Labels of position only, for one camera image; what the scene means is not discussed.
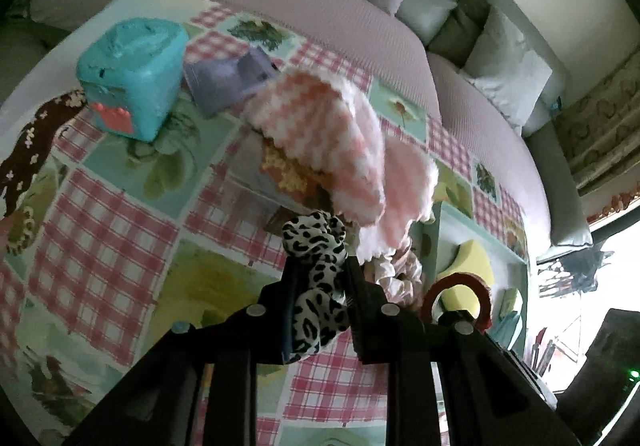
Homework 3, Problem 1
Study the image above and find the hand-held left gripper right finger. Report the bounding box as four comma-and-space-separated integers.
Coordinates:
345, 256, 583, 446

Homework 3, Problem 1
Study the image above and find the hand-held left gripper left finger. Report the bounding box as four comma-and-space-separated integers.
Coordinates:
62, 246, 301, 446

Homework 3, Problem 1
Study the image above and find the leopard print scrunchie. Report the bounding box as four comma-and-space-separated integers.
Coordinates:
281, 210, 349, 363

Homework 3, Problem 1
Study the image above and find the pink scrunchie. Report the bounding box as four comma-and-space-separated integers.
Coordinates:
362, 251, 426, 312

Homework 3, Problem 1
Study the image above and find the red ring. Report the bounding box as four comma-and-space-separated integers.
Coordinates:
420, 273, 493, 332

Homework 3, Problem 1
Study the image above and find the green tissue packet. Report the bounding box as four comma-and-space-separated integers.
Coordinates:
500, 289, 521, 322

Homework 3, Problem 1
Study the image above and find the yellow sponge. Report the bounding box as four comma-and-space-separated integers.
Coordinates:
436, 239, 497, 322

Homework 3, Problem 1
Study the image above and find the teal shallow cardboard tray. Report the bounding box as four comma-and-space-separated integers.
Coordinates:
432, 201, 531, 362

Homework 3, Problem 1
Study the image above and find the pink fluffy towel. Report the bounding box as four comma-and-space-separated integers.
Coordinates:
357, 136, 441, 263

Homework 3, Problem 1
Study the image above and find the pink white checked towel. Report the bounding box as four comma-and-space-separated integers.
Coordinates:
244, 71, 388, 227

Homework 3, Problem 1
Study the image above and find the purple fabric piece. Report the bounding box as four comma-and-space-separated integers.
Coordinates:
182, 46, 281, 119

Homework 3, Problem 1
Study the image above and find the black metal ironwork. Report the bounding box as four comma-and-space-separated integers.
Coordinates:
537, 249, 616, 299

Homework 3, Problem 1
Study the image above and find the pink checked tablecloth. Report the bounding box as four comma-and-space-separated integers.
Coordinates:
0, 0, 531, 446

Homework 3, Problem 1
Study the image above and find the pink sofa seat cover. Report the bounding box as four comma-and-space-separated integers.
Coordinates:
427, 51, 553, 247
30, 0, 443, 122

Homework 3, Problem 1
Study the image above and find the beige patterned curtain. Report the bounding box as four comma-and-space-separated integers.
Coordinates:
552, 61, 640, 197

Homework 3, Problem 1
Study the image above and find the teal cube container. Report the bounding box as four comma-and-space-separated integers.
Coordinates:
76, 18, 190, 143

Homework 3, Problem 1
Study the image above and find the light grey cushion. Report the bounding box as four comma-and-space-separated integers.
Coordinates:
460, 6, 553, 127

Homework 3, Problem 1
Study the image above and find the grey sofa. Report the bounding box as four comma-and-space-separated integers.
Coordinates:
0, 0, 596, 247

